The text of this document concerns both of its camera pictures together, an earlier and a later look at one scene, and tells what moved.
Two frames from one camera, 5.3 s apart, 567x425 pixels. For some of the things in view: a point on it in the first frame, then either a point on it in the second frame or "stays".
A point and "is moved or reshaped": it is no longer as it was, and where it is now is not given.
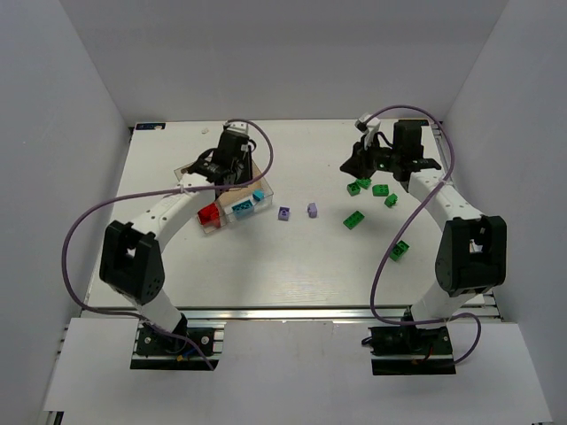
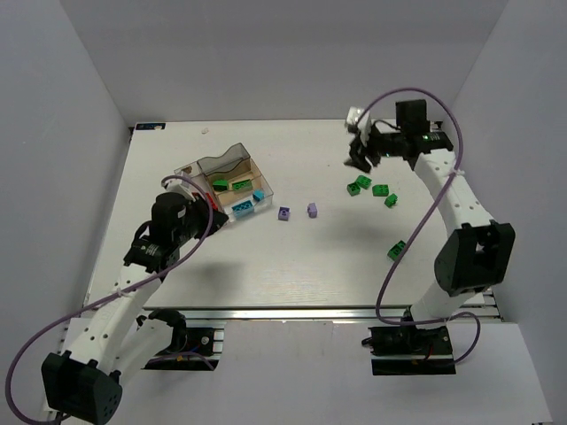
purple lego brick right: (312, 210) stays
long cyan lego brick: (244, 209) stays
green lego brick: (353, 220) is moved or reshaped
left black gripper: (235, 175) to (206, 216)
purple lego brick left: (283, 213) stays
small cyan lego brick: (259, 195) stays
